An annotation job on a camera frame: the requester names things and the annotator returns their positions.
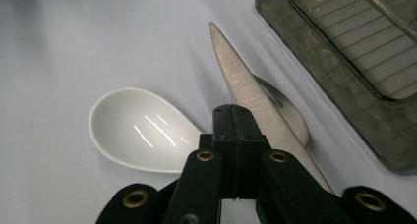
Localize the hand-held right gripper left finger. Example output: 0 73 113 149
200 104 238 198

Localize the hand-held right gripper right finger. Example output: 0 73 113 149
233 105 271 198

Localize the steel table knife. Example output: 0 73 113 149
208 21 335 195

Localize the white ceramic soup spoon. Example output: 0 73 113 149
88 86 203 174

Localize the smoked plastic bin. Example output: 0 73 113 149
255 0 417 176

